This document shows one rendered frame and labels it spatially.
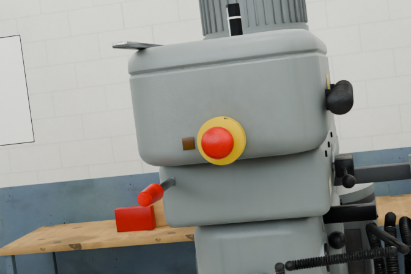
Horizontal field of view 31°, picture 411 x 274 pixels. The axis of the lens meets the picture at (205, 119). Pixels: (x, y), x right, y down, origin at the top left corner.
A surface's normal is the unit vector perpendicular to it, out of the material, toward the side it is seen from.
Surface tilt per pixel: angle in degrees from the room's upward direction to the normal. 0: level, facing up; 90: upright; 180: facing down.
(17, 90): 90
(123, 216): 90
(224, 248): 90
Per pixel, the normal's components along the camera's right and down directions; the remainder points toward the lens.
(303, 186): -0.19, 0.07
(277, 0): 0.43, 0.00
